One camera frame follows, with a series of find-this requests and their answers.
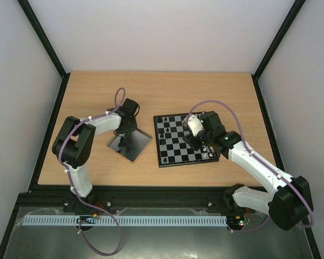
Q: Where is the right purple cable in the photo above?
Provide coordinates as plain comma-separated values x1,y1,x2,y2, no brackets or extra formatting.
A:
185,100,314,234

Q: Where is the metal tray with wooden rim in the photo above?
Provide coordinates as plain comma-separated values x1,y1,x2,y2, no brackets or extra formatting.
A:
107,129,153,163

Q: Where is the purple cable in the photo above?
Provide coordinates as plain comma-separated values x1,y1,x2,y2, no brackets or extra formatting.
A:
185,100,314,234
58,87,126,256

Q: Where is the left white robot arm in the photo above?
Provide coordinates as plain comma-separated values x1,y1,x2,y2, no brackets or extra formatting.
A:
52,98,140,198

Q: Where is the black frame post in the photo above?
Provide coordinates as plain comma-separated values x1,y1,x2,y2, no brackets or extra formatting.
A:
253,0,306,78
17,0,70,79

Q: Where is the black frame post right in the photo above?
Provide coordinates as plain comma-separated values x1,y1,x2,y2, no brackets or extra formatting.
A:
253,0,306,78

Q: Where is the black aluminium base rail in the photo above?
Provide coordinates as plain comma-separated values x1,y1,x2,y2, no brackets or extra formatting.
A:
17,185,303,215

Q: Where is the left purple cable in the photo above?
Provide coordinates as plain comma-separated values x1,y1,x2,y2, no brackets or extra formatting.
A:
58,87,126,256

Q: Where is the light blue slotted cable duct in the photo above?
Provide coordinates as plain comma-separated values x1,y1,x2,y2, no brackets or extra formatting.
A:
22,215,227,227

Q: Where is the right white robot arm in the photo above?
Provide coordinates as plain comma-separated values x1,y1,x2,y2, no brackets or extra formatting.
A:
182,111,314,231

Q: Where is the black frame post left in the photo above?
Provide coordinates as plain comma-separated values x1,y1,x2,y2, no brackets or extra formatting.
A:
17,0,70,79

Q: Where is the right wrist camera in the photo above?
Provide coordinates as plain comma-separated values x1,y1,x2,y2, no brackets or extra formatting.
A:
183,114,204,137

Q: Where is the black and silver chessboard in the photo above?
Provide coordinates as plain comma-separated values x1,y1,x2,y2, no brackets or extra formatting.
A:
153,113,219,168

